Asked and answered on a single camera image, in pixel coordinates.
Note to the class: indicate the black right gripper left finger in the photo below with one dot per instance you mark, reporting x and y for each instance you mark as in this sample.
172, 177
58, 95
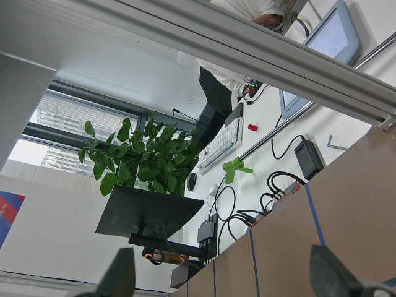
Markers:
120, 278

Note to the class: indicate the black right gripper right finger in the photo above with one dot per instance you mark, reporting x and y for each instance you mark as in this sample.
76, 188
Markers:
329, 277

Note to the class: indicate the black computer monitor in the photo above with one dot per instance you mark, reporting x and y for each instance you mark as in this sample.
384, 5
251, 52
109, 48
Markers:
135, 211

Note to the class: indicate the black power adapter brick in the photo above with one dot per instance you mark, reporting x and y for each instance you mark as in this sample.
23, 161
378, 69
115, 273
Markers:
308, 159

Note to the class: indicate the black computer mouse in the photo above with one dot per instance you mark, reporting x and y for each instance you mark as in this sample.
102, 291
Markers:
191, 181

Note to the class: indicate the green leafy potted plant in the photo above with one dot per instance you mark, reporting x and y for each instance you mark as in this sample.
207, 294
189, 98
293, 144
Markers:
154, 156

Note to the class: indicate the red small button object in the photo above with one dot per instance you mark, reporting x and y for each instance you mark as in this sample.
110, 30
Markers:
253, 127

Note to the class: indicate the white mechanical keyboard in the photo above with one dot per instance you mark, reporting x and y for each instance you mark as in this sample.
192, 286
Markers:
223, 144

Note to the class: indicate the blue teach pendant tablet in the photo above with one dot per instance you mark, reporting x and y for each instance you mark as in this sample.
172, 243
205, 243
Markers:
332, 35

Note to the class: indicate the silver aluminium frame beam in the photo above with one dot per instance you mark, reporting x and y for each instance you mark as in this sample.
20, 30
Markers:
207, 32

